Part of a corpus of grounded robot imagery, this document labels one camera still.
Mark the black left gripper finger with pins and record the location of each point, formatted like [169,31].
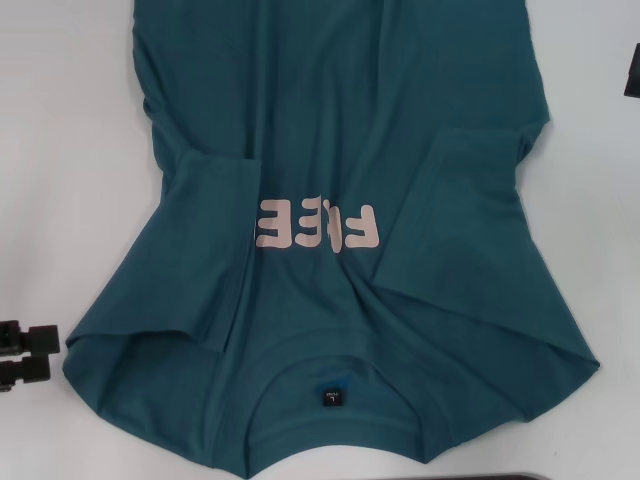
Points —
[44,339]
[36,369]

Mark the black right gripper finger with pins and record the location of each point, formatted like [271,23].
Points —
[634,70]

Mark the teal t-shirt with pink lettering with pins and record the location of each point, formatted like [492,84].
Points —
[320,100]

